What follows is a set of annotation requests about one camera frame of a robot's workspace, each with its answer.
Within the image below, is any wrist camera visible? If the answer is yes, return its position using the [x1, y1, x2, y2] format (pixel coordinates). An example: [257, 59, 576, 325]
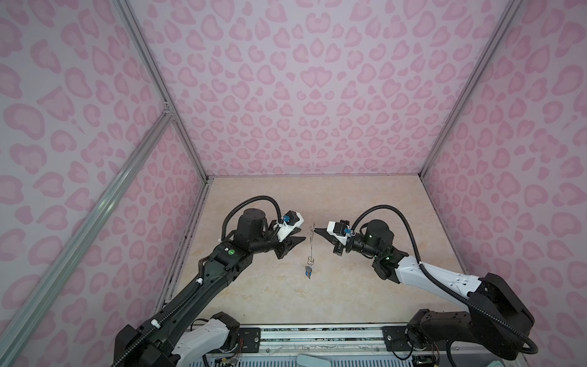
[277, 210, 304, 243]
[327, 221, 354, 244]

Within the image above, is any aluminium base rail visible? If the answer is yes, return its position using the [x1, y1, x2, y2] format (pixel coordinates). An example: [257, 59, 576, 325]
[123, 323, 524, 367]

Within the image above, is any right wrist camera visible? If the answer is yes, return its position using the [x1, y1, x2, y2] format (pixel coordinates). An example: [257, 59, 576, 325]
[327, 221, 354, 244]

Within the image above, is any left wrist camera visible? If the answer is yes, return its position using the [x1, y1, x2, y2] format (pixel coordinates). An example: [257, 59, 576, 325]
[277, 210, 304, 243]

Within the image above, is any diagonal aluminium frame bar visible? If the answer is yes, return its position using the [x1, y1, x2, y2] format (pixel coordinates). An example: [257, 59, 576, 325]
[1, 113, 174, 366]

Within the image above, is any black corrugated right cable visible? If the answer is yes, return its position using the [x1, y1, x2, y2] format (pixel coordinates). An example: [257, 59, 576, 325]
[350, 204, 540, 355]

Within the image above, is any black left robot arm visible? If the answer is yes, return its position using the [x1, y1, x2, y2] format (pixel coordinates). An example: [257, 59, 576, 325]
[113, 208, 305, 366]

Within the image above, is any black corrugated left cable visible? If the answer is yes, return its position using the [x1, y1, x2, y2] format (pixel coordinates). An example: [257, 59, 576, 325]
[109, 196, 283, 367]

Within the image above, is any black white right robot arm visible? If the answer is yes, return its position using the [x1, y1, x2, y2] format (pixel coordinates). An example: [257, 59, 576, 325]
[314, 220, 539, 360]

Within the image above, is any silver perforated metal ring disc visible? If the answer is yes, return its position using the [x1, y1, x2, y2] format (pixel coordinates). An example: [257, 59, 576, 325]
[307, 223, 316, 267]

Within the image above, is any black corrugated cable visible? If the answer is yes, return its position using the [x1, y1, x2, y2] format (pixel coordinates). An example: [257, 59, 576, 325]
[109, 196, 283, 367]
[350, 204, 540, 355]

